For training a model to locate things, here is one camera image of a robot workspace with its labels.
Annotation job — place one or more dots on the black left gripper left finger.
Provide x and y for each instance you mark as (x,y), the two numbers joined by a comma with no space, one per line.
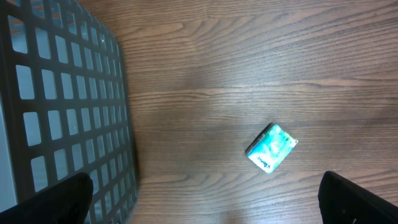
(65,203)

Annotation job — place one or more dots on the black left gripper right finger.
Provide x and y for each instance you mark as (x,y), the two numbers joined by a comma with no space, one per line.
(342,201)

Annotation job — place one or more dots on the teal tissue pack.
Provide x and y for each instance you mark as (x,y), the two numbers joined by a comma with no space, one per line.
(270,147)

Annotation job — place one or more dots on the dark grey plastic basket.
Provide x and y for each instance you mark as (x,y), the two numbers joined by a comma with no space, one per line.
(64,107)

